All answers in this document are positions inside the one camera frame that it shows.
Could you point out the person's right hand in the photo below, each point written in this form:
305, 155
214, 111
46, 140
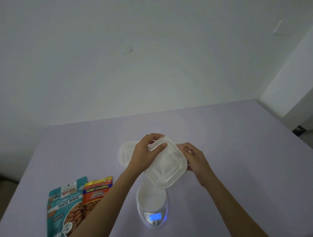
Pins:
199, 163

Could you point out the person's left hand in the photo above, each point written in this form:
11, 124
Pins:
141, 156

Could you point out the white square plastic container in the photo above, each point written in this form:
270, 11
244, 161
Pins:
126, 152
168, 171

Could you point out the white kitchen scale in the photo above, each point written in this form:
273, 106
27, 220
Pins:
151, 197

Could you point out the orange salted almonds bag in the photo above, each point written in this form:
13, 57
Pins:
96, 193

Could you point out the teal roasted almonds bag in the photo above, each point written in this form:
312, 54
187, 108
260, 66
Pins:
61, 210

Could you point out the person's left forearm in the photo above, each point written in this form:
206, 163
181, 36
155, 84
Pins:
105, 207

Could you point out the person's right forearm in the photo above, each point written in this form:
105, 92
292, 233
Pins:
234, 214

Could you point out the black object on floor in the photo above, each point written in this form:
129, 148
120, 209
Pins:
298, 131

